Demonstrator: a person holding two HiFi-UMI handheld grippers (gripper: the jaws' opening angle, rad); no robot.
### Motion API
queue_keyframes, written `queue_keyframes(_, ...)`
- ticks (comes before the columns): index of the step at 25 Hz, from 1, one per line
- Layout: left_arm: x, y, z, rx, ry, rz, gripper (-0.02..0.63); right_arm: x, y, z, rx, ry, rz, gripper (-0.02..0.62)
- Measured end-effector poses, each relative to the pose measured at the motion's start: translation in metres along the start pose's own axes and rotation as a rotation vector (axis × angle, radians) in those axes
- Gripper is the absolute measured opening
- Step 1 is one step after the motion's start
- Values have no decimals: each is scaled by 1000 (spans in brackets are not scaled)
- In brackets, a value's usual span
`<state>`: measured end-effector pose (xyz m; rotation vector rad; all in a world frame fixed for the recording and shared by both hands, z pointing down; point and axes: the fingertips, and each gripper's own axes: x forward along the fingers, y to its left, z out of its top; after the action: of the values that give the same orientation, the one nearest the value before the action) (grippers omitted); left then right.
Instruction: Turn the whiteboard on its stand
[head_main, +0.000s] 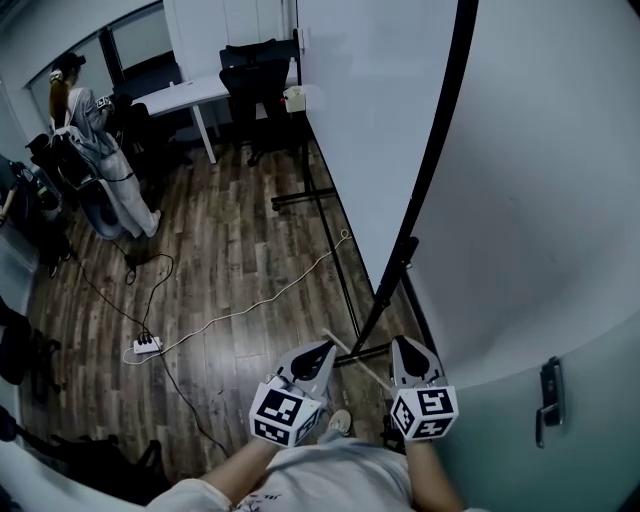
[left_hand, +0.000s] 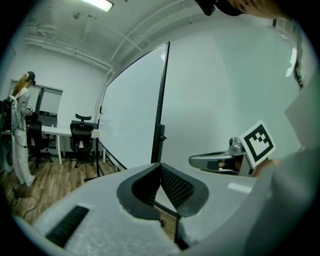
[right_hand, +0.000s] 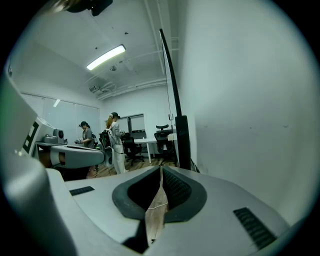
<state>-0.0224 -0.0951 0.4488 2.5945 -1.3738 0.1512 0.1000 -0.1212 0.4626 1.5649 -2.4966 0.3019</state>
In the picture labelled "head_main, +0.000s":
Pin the person's beige shoe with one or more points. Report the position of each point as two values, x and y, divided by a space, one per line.
341 421

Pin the white desk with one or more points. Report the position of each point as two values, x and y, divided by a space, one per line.
175 95

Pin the person's left forearm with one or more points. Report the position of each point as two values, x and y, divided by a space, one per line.
240 470

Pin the beige small box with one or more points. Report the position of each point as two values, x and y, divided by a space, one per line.
294 98

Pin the grey door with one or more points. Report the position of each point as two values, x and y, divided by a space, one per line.
590 410

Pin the white power strip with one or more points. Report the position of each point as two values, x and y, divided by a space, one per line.
148 345

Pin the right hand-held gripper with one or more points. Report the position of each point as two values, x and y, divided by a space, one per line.
425 412

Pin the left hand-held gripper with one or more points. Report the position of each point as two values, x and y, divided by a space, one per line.
280 407

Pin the black office chair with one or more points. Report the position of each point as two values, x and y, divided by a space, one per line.
22 345
262 95
35 220
110 457

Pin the wooden stick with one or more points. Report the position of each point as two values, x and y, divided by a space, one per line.
357 360

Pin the black whiteboard stand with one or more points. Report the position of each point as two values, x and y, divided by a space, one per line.
434 130

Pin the person's white shirt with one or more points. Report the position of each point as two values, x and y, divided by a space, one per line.
330 480

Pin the white whiteboard panel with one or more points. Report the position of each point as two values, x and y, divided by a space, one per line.
380 125

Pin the person's right forearm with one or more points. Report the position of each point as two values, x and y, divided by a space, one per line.
432 475

